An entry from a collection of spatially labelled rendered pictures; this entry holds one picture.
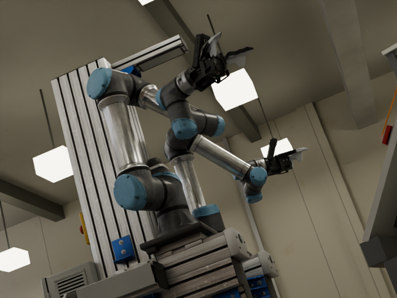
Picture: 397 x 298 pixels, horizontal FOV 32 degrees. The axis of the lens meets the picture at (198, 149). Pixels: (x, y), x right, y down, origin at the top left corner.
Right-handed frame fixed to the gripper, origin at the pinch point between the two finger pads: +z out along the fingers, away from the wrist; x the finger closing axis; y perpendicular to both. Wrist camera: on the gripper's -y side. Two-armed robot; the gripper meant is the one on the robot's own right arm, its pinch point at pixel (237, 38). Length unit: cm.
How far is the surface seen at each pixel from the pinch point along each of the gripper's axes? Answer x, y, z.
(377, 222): -13, 67, 18
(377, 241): -11, 72, 17
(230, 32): -468, -423, -315
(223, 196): -721, -357, -590
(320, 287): -794, -162, -494
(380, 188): -10, 60, 23
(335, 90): -800, -468, -360
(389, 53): -118, -41, -1
